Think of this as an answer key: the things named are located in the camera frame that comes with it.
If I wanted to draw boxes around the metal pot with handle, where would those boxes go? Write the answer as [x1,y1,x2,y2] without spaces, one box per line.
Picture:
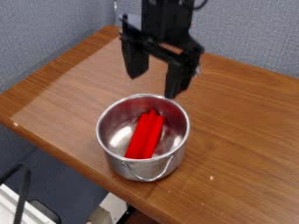
[96,94,191,182]

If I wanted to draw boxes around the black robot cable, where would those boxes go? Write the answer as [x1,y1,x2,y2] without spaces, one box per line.
[191,0,210,11]

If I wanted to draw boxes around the red block object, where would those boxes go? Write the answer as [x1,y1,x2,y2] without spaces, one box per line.
[126,109,164,159]

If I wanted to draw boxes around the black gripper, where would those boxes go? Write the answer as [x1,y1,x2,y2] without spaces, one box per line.
[120,0,204,99]

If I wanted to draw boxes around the white box under table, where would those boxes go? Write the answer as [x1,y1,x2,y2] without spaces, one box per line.
[0,185,60,224]

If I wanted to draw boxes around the black cable under table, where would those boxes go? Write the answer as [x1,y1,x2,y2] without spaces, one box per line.
[0,164,33,224]

